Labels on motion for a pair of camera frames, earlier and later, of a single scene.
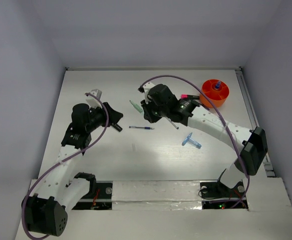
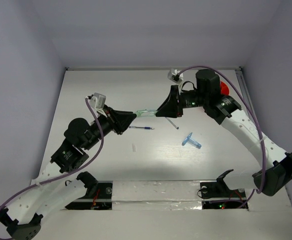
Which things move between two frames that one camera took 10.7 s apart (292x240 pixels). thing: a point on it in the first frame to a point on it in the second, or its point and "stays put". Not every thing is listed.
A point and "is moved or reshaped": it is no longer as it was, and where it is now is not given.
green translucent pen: (137, 107) is moved or reshaped
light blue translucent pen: (191, 141) stays put
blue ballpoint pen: (148, 128) stays put
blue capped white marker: (172, 123) stays put
